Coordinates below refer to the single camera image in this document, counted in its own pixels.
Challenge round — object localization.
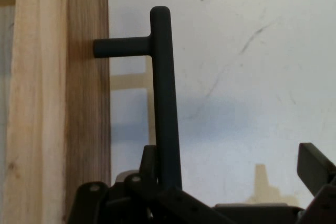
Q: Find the black drawer handle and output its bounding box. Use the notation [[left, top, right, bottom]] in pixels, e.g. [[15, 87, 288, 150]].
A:
[[64, 0, 183, 224]]

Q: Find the brown wooden cabinet box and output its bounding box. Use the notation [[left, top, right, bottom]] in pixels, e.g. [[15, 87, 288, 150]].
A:
[[0, 0, 69, 224]]

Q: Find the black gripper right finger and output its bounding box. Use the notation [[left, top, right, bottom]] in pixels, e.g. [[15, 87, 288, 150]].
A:
[[296, 142, 336, 224]]

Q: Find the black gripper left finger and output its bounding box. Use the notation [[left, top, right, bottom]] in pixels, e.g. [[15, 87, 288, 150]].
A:
[[67, 144, 216, 224]]

